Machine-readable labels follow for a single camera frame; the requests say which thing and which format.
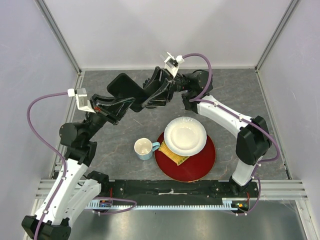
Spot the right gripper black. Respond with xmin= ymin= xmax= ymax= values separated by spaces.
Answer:
xmin=135 ymin=66 xmax=191 ymax=108

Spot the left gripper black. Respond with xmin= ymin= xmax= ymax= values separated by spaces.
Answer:
xmin=82 ymin=92 xmax=135 ymax=141

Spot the black case smartphone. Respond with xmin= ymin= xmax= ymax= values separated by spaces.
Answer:
xmin=106 ymin=73 xmax=149 ymax=113

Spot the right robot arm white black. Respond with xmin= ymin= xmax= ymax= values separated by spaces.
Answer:
xmin=138 ymin=67 xmax=272 ymax=197

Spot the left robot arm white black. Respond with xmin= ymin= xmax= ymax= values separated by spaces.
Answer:
xmin=21 ymin=88 xmax=135 ymax=240

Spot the light blue mug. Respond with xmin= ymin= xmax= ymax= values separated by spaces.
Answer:
xmin=133 ymin=138 xmax=161 ymax=161

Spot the white paper plate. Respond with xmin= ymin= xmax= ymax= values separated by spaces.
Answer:
xmin=163 ymin=116 xmax=207 ymax=157

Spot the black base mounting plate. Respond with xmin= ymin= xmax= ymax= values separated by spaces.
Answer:
xmin=101 ymin=179 xmax=259 ymax=207

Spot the red round tray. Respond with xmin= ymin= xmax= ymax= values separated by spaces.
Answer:
xmin=154 ymin=136 xmax=216 ymax=182

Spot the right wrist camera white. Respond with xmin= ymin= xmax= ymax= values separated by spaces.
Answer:
xmin=160 ymin=52 xmax=185 ymax=79

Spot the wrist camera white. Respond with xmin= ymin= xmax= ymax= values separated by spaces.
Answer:
xmin=67 ymin=88 xmax=95 ymax=113
xmin=160 ymin=52 xmax=185 ymax=79

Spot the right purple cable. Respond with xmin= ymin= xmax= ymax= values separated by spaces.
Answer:
xmin=182 ymin=52 xmax=280 ymax=216

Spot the purple cable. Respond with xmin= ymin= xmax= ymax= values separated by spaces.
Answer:
xmin=26 ymin=91 xmax=138 ymax=238
xmin=182 ymin=52 xmax=280 ymax=216

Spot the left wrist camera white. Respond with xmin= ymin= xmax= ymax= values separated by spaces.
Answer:
xmin=67 ymin=88 xmax=95 ymax=113

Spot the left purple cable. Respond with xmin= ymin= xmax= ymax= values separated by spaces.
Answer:
xmin=26 ymin=91 xmax=138 ymax=238

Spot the blue cable duct rail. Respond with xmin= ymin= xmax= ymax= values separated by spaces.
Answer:
xmin=84 ymin=198 xmax=249 ymax=212

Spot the aluminium frame profile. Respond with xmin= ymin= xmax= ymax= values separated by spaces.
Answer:
xmin=35 ymin=179 xmax=308 ymax=201

